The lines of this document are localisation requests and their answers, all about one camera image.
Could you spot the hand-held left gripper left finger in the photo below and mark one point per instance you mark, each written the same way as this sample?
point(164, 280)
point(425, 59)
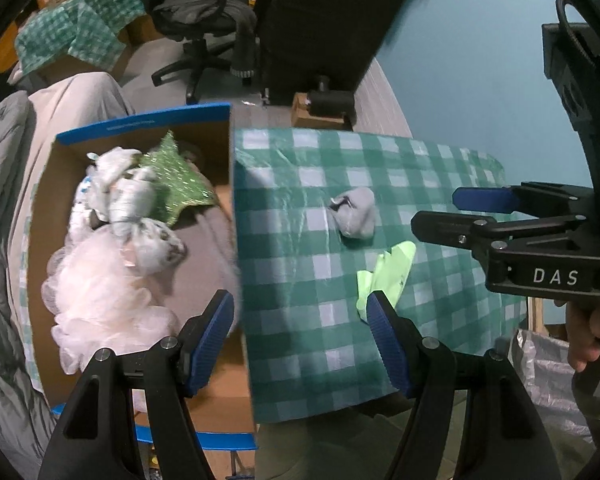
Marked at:
point(210, 340)

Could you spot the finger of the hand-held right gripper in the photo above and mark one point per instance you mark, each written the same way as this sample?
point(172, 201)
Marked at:
point(450, 232)
point(485, 200)

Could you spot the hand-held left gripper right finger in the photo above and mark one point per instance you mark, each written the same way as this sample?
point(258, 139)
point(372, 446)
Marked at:
point(385, 340)

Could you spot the neon green cloth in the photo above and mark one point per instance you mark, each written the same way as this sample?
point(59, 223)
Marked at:
point(392, 265)

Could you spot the grey-brown fleece cloth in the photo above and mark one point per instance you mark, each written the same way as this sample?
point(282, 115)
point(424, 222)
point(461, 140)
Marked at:
point(205, 260)

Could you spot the grey balled sock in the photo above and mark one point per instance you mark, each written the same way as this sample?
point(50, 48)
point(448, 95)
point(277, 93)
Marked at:
point(355, 212)

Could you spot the white balled sock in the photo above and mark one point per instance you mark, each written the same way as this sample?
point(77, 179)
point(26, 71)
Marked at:
point(115, 162)
point(147, 247)
point(130, 202)

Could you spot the white mesh bath loofah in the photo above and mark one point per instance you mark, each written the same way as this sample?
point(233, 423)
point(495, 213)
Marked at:
point(100, 300)

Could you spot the green glittery star cloth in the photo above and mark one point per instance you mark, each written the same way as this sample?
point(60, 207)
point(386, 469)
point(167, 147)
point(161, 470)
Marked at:
point(175, 180)

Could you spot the white patterned cloth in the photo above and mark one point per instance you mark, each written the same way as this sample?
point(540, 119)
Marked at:
point(87, 207)

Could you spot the cardboard box with blue rim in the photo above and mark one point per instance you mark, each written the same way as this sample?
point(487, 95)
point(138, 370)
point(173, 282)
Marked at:
point(55, 200)

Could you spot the person's right hand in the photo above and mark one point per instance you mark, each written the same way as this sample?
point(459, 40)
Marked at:
point(592, 325)

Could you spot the green checkered plastic tablecloth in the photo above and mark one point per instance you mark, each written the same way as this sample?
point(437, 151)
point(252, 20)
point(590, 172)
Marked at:
point(305, 310)

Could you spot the wooden slat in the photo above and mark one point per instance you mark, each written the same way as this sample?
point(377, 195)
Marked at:
point(536, 317)

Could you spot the olive trousers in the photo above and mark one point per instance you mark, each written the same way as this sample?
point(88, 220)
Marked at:
point(330, 450)

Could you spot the silver plastic bag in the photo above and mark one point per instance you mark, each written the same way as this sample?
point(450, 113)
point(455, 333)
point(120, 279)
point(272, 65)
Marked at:
point(550, 375)

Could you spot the black cylindrical object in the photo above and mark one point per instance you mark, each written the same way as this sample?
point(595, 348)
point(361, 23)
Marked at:
point(332, 100)

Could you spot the green checkered cloth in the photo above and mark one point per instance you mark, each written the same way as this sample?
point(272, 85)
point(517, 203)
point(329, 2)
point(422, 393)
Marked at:
point(31, 355)
point(75, 25)

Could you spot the small brown cardboard box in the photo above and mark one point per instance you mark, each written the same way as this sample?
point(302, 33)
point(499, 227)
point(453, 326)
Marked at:
point(302, 112)

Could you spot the grey puffer quilt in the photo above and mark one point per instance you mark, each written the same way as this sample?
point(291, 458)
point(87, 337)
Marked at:
point(0, 260)

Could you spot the black hanging jacket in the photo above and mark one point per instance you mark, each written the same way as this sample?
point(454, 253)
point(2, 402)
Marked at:
point(320, 25)

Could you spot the black office chair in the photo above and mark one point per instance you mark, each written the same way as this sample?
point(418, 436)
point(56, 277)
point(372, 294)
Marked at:
point(200, 60)

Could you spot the large cardboard box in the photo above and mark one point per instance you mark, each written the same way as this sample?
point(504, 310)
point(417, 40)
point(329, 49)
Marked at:
point(140, 30)

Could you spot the black backpack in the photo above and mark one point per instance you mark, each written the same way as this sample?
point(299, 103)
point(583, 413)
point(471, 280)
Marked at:
point(200, 7)

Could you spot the orange wooden wardrobe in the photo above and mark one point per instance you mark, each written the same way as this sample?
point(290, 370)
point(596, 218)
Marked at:
point(2, 50)

